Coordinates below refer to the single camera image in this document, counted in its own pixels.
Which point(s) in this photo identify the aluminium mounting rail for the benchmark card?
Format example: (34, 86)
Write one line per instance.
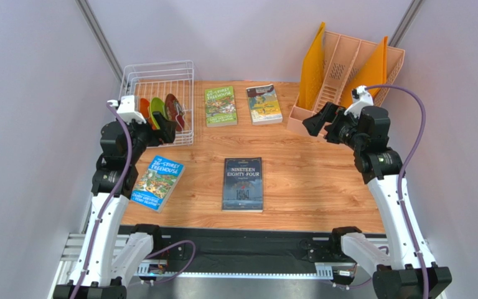
(327, 279)

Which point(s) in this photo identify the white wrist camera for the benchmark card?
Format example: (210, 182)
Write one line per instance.
(361, 98)
(128, 109)

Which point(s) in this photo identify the right orange divider board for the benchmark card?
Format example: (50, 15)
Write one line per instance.
(371, 69)

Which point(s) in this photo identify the white wire dish rack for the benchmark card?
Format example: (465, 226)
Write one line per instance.
(157, 80)

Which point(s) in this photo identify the orange plate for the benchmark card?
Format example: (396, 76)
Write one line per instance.
(144, 105)

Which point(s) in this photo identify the orange divider board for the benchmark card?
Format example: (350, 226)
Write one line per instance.
(312, 72)
(371, 69)

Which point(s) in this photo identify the blue Treehouse book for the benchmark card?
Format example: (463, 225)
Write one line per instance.
(156, 185)

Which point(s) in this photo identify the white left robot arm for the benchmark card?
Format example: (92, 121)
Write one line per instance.
(106, 199)

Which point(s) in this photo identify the black base mat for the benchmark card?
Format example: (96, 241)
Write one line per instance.
(241, 252)

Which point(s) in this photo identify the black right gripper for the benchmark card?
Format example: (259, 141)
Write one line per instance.
(328, 123)

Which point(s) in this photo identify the lime green plate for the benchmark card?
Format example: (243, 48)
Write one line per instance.
(157, 105)

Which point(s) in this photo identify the Nineteen Eighty-Four book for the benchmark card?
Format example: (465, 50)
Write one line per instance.
(243, 185)

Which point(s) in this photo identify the left orange divider board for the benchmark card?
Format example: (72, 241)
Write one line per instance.
(312, 72)

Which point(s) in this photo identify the dark red floral plate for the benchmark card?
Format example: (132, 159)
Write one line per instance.
(175, 111)

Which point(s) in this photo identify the beige paperback book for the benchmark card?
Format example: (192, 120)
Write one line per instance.
(264, 105)

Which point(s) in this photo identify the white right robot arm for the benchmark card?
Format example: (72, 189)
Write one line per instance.
(388, 207)

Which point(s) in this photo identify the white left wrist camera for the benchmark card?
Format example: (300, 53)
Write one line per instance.
(128, 109)

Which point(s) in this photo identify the green Treehouse book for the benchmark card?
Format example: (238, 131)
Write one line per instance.
(220, 107)

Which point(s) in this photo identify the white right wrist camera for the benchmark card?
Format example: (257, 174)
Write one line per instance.
(361, 98)

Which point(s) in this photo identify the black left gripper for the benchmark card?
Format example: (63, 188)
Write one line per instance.
(166, 134)

